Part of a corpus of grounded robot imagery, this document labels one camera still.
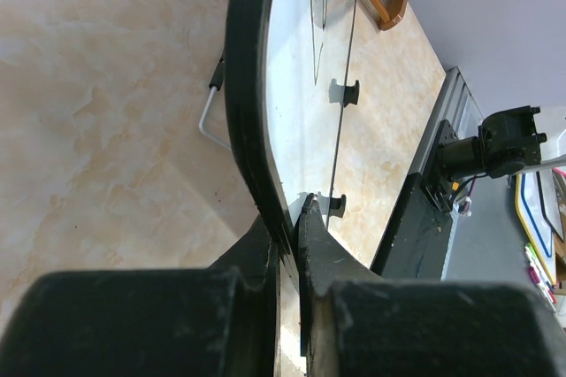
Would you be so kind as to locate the spare whiteboards coloured frames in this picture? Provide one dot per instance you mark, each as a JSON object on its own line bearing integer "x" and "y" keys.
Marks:
{"x": 537, "y": 207}

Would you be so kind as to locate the aluminium frame rail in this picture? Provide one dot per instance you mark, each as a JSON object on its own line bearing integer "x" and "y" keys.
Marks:
{"x": 455, "y": 104}

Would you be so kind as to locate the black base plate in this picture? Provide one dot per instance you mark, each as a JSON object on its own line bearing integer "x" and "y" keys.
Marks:
{"x": 415, "y": 242}

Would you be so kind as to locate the white whiteboard black frame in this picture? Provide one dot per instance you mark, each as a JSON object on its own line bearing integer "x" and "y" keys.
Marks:
{"x": 285, "y": 76}

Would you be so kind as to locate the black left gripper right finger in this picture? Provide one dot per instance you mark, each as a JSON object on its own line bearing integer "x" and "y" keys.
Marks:
{"x": 355, "y": 323}

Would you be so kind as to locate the coloured marker pens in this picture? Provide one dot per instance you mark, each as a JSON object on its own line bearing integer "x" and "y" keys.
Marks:
{"x": 539, "y": 276}

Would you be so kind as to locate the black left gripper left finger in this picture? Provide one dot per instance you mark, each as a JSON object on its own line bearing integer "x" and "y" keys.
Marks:
{"x": 221, "y": 320}

